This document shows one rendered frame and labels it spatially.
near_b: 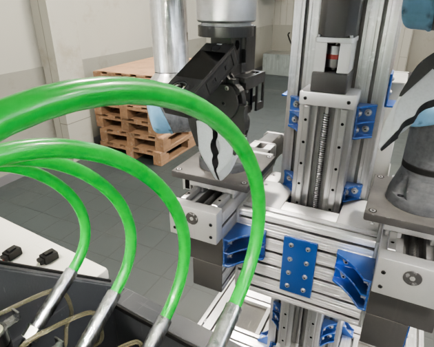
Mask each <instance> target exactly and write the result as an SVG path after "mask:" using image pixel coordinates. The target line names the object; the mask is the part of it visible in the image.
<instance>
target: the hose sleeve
mask: <svg viewBox="0 0 434 347"><path fill-rule="evenodd" d="M241 312H242V309H241V307H239V306H238V305H236V304H234V303H232V302H226V304H225V307H224V309H223V311H222V312H221V315H220V317H219V319H218V322H217V324H216V327H215V329H214V331H213V333H212V335H211V337H210V340H209V342H208V344H207V347H227V344H228V343H229V340H230V338H231V335H232V333H233V331H234V329H235V326H236V324H237V322H238V319H239V317H240V314H241Z"/></svg>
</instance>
